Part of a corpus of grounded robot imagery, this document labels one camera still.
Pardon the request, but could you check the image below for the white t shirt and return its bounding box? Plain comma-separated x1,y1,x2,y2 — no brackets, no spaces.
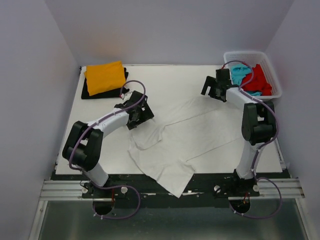
127,96,247,199

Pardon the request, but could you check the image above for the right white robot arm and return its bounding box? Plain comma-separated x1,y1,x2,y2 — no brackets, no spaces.
201,69,278,196

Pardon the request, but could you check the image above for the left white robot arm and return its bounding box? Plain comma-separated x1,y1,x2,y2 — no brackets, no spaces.
62,90,154,198

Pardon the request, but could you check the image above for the cyan t shirt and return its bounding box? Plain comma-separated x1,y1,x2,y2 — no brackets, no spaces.
230,63,262,96

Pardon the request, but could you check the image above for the folded black t shirt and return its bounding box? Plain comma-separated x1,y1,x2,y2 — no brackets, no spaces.
81,67,129,100

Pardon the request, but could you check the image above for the red t shirt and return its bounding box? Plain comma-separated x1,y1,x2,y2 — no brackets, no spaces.
241,64,272,96

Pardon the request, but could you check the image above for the white plastic basket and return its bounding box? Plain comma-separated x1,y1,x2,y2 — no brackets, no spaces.
223,50,283,101

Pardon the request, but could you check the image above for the folded orange t shirt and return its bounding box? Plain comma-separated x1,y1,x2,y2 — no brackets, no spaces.
84,61,126,96

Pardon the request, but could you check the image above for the left white knob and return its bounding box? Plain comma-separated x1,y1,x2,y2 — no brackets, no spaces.
120,186,128,194

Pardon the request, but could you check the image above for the white knob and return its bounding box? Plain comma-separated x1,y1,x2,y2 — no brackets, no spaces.
120,186,128,194
213,185,221,194

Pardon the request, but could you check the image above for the right white knob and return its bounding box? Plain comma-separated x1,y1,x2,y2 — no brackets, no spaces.
213,185,221,194

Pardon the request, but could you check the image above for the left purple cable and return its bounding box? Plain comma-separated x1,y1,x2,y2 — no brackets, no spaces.
68,79,147,221

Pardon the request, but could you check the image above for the black base frame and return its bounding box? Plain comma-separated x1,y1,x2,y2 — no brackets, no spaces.
51,170,291,209

